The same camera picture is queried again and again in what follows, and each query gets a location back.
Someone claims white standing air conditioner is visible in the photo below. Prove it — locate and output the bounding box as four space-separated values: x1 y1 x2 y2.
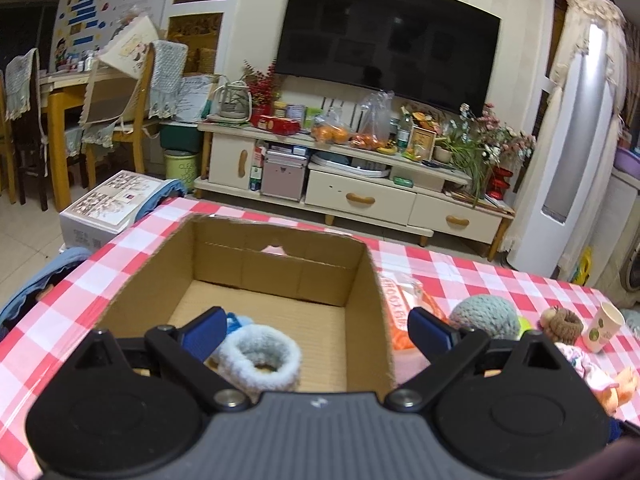
504 0 627 278

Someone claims brown cardboard box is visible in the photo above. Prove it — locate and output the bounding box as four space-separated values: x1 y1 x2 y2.
96 216 395 396

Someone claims clear plastic bag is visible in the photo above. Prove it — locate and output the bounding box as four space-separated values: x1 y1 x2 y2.
358 90 395 150

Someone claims knitted-dress baby doll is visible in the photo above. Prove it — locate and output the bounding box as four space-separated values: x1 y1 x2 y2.
555 342 639 416

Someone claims potted flower plant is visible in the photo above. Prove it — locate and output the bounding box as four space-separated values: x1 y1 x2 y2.
437 103 536 200

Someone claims purple plastic basin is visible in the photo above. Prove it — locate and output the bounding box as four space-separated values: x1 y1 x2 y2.
614 148 640 180

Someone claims yellow-green cloth pad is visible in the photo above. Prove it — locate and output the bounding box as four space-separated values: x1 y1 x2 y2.
518 316 533 338

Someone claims white printed carton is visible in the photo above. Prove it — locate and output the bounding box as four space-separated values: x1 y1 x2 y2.
60 170 165 252

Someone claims light blue fluffy plush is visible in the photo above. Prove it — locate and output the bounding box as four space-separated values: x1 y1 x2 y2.
210 312 303 400

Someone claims red white checkered tablecloth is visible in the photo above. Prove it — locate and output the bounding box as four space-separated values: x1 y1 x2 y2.
1 198 608 479

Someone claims white paper cup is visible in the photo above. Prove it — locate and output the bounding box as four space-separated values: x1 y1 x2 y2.
582 301 625 353

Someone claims wooden dining chair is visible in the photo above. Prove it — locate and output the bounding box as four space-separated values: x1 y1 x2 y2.
80 38 188 188

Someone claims green waste bin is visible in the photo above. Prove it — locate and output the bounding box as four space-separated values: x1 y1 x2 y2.
164 150 200 191

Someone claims orange tissue pack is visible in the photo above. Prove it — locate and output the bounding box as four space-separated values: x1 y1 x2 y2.
378 268 449 386

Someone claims red gift box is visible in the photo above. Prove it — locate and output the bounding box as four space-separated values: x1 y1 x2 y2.
250 114 300 136

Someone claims black flat television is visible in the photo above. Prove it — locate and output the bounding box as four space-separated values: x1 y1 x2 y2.
274 0 500 114

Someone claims bag of oranges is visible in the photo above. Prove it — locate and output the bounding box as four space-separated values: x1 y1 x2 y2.
311 122 352 144

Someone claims cream TV cabinet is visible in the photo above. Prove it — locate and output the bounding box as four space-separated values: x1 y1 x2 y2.
194 122 514 260

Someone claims wooden photo frame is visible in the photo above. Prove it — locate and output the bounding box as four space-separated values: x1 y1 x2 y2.
404 126 437 162

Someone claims pink storage box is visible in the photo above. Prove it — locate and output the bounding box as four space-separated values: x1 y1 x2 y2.
260 150 308 202

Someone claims grey-green knitted hat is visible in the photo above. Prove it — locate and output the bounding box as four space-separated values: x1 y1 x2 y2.
448 295 520 340

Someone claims red vase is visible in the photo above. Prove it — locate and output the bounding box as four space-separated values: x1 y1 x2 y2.
486 166 513 200

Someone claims brown fuzzy scrunchie toy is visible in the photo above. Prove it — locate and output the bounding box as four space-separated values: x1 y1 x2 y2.
539 307 584 346

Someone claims silver washing machine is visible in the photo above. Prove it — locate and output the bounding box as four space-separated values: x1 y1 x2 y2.
620 237 640 306

